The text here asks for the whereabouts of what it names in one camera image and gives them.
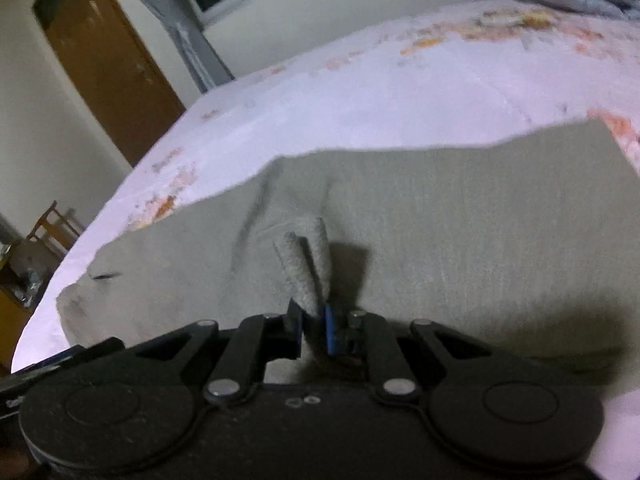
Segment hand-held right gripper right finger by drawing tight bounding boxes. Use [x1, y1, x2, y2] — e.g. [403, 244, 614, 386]
[323, 305, 507, 404]

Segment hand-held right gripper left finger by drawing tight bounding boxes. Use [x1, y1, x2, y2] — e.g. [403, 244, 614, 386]
[134, 299, 306, 404]

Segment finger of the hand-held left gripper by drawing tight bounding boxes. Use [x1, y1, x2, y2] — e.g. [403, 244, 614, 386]
[9, 337, 126, 377]

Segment grey pants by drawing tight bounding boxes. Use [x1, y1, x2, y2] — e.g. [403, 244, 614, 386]
[56, 119, 640, 386]

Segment crumpled plastic bag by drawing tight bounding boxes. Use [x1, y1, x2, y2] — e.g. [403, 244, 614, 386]
[7, 241, 53, 307]

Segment wooden chair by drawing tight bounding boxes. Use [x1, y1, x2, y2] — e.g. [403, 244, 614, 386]
[26, 200, 84, 262]

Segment bed with pink floral sheet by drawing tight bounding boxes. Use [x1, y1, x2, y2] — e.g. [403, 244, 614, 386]
[10, 0, 640, 480]

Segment brown wooden door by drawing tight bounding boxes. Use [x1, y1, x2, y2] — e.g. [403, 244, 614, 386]
[32, 0, 187, 167]

